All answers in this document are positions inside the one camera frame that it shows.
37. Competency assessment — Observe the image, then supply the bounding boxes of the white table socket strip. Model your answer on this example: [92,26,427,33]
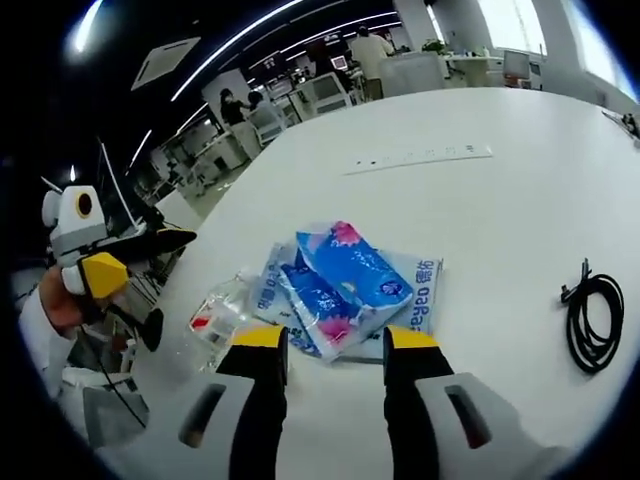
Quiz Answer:
[343,142,494,177]

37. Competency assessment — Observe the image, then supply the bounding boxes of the ceiling air conditioner vent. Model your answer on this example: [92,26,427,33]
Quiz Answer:
[130,37,201,92]

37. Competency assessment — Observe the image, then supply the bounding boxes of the dark cluttered items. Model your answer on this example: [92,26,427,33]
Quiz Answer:
[602,110,640,140]

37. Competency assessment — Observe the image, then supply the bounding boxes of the blue tissue pack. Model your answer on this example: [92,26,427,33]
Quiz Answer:
[279,220,416,362]

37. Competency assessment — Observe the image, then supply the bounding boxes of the clear plastic water bottle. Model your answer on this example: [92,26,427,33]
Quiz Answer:
[188,267,272,374]

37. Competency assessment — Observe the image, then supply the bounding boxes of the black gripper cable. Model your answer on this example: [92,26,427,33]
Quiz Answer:
[78,324,147,429]

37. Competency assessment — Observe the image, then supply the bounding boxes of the black computer mouse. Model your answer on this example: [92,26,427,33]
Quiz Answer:
[141,307,165,352]

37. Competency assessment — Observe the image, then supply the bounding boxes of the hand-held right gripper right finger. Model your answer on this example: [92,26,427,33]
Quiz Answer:
[382,324,520,480]

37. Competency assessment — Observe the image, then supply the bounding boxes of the person's left hand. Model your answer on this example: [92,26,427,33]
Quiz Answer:
[39,269,107,332]

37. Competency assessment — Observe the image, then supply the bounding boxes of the Deeyeo wipes packet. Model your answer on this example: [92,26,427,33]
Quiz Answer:
[254,242,445,365]

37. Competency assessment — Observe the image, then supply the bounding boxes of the white table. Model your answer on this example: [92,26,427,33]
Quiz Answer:
[94,87,640,480]

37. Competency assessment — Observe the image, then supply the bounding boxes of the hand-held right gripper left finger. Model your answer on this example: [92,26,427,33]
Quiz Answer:
[177,324,290,480]

